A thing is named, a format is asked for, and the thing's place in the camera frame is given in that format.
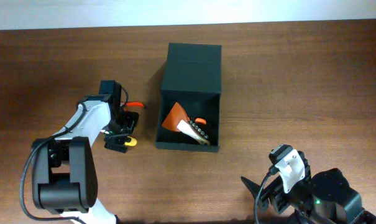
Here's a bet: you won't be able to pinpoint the yellow black stubby screwdriver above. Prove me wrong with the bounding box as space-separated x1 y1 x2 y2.
124 136 137 147

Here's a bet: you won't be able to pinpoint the red handled cutting pliers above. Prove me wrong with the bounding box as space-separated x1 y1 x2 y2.
121 101 146 110

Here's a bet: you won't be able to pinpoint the orange scraper wooden handle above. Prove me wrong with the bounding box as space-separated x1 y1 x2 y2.
161 101 211 146

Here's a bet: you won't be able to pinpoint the orange socket bit rail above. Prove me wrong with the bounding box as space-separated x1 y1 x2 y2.
188 121 209 140

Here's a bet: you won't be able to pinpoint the orange black needle-nose pliers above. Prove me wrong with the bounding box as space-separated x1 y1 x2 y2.
191 117 212 128

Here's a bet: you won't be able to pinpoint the black cardboard box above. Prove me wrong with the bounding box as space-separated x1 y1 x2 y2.
155 43 222 152

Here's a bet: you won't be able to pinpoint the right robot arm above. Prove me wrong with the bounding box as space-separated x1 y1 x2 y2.
241 144 376 224

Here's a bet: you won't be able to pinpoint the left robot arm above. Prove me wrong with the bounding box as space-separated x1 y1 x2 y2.
19 80 139 224

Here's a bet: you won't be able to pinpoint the right black cable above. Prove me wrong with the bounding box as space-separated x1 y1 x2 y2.
254 166 278 224

